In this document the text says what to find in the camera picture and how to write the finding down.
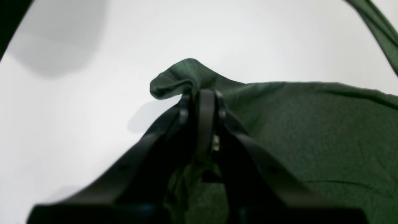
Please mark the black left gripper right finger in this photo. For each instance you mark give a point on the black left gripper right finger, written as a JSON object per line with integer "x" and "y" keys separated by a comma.
{"x": 259, "y": 189}

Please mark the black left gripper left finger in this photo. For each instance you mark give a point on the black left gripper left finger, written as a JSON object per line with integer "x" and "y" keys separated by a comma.
{"x": 132, "y": 190}

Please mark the dark green long-sleeve shirt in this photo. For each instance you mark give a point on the dark green long-sleeve shirt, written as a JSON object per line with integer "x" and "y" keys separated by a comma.
{"x": 340, "y": 141}

